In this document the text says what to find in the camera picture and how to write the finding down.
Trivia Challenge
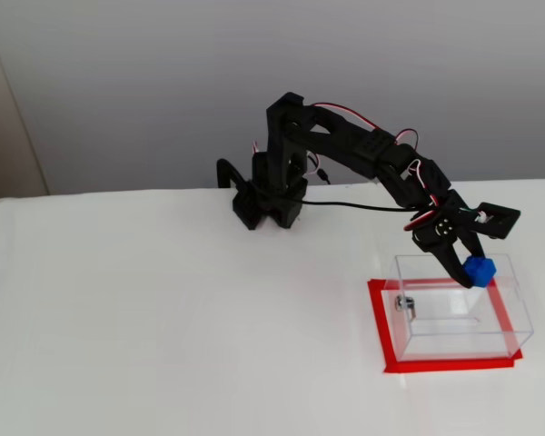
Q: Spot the red tape rectangle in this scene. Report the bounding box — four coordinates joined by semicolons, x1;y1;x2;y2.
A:
366;274;524;375

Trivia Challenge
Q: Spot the black square wrist camera mount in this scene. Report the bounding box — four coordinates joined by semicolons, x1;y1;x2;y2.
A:
470;202;522;241

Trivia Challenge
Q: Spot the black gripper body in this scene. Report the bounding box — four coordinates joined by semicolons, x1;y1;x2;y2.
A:
411;188;482;255

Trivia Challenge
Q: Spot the black table clamp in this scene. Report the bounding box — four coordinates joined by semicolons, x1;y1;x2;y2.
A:
216;158;249;190

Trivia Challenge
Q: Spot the silver cam lock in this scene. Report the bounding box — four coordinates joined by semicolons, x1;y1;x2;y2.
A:
393;294;420;324

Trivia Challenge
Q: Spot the transparent acrylic box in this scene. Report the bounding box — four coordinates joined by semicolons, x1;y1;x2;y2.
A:
381;253;535;363

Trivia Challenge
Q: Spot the blue lego brick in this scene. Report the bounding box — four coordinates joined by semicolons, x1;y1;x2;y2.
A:
462;255;498;289

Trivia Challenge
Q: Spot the thin black camera cable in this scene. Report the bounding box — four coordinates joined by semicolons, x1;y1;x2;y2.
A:
299;198;420;213

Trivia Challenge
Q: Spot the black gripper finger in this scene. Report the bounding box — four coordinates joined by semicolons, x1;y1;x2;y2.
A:
429;243;476;289
456;229;484;261

